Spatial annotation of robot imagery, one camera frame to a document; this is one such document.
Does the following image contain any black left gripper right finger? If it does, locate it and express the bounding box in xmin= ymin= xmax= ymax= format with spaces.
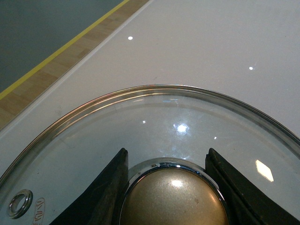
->
xmin=205 ymin=148 xmax=300 ymax=225

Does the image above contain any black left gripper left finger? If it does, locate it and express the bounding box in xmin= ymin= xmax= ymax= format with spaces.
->
xmin=51 ymin=148 xmax=128 ymax=225

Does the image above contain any glass pot lid with knob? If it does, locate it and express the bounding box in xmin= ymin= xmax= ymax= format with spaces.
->
xmin=0 ymin=85 xmax=300 ymax=225

